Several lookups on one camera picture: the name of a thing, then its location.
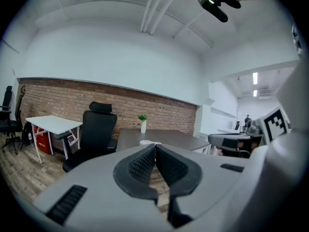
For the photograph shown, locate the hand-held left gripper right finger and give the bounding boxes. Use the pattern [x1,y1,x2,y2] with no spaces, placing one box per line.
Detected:
[155,144,202,228]

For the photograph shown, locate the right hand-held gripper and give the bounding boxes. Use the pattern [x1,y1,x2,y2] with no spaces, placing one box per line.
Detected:
[207,106,292,158]

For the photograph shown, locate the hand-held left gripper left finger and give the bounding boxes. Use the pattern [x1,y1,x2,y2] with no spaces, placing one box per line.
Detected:
[113,144,158,201]

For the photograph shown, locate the dark grey desk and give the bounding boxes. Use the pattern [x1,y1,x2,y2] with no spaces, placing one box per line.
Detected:
[115,128,211,153]

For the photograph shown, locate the white vase with green plant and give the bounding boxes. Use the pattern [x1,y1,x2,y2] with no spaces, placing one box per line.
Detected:
[138,114,148,134]

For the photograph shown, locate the black high-back office chair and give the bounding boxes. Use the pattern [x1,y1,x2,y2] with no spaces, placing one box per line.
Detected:
[62,101,118,173]

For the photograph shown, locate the white table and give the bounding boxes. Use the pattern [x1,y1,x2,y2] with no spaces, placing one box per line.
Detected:
[25,115,84,164]

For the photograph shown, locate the red box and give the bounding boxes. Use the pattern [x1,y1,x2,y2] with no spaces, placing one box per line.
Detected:
[33,125,53,155]

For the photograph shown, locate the black backpack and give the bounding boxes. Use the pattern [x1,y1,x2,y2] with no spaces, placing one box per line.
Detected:
[20,121,34,150]

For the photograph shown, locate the black office chair with armrests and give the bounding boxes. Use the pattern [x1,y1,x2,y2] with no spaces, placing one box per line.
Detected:
[0,85,24,155]

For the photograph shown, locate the white ceiling pipes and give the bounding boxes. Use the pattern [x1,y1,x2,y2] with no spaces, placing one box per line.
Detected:
[140,0,188,36]

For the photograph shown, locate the black head-mounted camera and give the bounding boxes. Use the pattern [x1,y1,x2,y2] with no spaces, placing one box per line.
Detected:
[197,0,229,23]

